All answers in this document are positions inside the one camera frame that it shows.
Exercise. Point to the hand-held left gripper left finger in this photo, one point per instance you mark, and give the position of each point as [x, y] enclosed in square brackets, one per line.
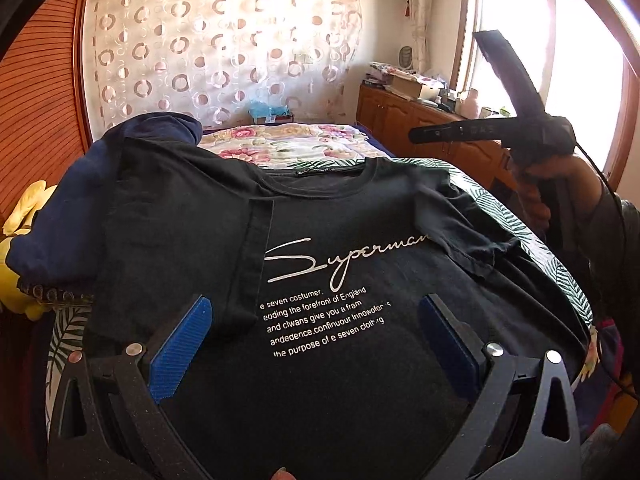
[182, 345]

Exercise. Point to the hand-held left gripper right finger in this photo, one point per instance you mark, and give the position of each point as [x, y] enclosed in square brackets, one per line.
[447, 341]

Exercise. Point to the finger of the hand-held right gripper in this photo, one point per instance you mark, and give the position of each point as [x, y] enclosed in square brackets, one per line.
[455, 132]
[510, 72]

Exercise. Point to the black printed t-shirt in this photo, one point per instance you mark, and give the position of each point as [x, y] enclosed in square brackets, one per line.
[325, 400]

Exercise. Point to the person's right forearm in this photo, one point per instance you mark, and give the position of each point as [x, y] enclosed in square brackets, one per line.
[607, 245]

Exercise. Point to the person's right hand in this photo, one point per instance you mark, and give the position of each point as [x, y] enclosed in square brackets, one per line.
[570, 185]

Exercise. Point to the wooden cabinet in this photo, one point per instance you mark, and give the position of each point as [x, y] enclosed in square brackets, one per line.
[400, 115]

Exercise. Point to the cardboard box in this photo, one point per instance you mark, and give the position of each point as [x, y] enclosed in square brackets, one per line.
[410, 87]

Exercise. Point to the window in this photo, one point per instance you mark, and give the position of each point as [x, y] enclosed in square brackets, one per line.
[580, 60]

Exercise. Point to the white lace curtain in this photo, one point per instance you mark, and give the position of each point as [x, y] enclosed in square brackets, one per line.
[440, 20]

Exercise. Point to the small round desk fan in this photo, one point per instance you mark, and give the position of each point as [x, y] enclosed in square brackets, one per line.
[405, 56]

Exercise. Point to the leaf print quilt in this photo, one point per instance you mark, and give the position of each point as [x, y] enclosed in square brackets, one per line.
[540, 260]

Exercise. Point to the floral blanket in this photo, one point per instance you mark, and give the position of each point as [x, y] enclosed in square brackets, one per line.
[300, 145]

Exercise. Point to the navy blue garment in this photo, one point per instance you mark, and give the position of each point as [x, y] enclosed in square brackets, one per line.
[60, 220]

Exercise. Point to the yellow plush toy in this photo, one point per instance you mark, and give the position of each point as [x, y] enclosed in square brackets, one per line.
[15, 270]

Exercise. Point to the light blue packet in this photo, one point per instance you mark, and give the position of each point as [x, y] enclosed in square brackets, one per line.
[267, 110]

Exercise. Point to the circle pattern sheer curtain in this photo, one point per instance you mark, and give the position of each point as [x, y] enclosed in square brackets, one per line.
[225, 50]

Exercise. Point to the wooden louvered wardrobe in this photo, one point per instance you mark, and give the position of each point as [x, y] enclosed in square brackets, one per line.
[40, 85]

